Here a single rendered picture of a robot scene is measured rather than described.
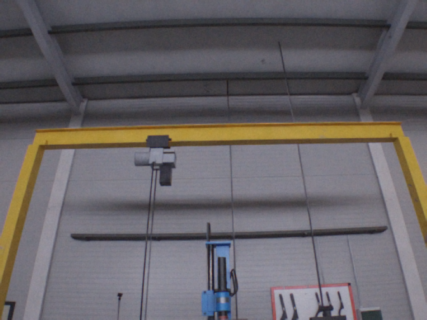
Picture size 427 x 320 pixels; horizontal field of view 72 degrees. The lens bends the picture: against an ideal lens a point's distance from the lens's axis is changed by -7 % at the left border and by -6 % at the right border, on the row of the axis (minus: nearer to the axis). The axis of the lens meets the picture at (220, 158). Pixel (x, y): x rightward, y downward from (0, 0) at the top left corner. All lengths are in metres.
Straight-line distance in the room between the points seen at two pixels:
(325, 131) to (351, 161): 2.89
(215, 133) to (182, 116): 3.30
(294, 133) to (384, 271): 3.49
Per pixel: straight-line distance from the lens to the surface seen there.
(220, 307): 3.90
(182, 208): 6.41
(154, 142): 4.23
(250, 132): 4.35
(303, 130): 4.50
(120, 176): 7.00
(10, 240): 4.40
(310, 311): 6.12
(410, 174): 4.64
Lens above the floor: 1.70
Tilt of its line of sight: 30 degrees up
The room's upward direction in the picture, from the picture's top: 1 degrees counter-clockwise
